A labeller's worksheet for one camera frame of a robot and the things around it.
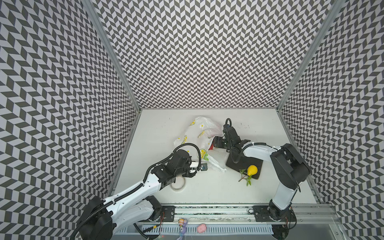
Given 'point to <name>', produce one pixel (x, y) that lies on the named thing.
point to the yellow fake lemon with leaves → (251, 170)
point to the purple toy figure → (182, 228)
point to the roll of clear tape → (179, 184)
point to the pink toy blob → (201, 228)
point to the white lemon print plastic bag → (197, 139)
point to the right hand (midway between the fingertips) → (216, 144)
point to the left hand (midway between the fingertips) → (195, 160)
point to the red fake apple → (211, 147)
